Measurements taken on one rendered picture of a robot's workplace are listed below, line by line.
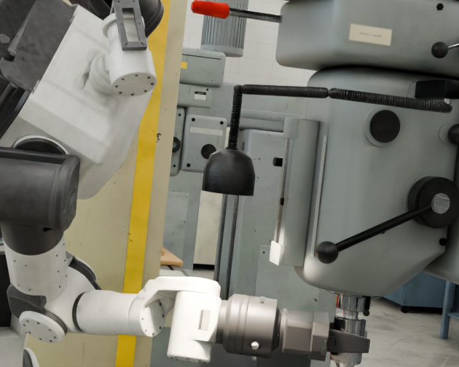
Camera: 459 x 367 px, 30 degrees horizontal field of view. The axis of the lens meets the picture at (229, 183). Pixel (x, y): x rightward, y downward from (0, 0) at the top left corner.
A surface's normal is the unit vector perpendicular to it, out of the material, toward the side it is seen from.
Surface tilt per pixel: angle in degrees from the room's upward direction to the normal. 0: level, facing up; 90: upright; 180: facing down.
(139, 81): 148
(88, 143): 95
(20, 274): 136
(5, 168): 46
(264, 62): 90
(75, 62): 58
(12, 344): 95
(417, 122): 90
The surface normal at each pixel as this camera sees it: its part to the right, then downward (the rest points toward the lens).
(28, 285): -0.35, 0.72
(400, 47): 0.28, 0.08
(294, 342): -0.09, 0.04
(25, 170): 0.11, -0.65
